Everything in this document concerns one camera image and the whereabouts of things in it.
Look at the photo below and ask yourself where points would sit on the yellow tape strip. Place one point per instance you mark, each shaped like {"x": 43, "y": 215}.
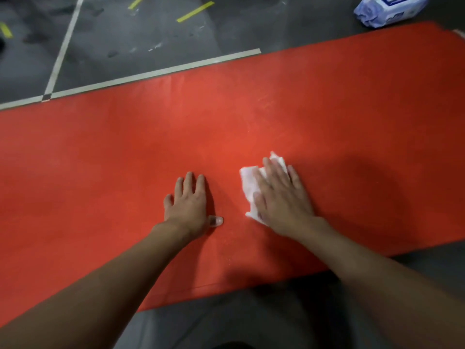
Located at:
{"x": 136, "y": 2}
{"x": 195, "y": 11}
{"x": 6, "y": 30}

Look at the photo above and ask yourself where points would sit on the white fluffy padding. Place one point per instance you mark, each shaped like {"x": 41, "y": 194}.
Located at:
{"x": 459, "y": 33}

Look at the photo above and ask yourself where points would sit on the red mat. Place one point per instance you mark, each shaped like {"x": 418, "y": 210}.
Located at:
{"x": 109, "y": 159}

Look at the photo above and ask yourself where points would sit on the person's left hand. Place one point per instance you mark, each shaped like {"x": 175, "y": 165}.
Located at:
{"x": 189, "y": 207}

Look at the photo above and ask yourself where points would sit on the person's right forearm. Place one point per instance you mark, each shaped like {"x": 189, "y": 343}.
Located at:
{"x": 392, "y": 290}

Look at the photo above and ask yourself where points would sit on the person's right hand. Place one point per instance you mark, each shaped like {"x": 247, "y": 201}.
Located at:
{"x": 283, "y": 203}

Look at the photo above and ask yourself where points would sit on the person's left forearm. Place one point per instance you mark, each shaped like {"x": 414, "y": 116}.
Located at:
{"x": 83, "y": 290}

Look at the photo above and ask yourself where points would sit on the white wet wipe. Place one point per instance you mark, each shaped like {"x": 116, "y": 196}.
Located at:
{"x": 249, "y": 181}

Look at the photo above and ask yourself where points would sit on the pale blue wipes pack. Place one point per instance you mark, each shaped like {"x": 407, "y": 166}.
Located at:
{"x": 390, "y": 10}

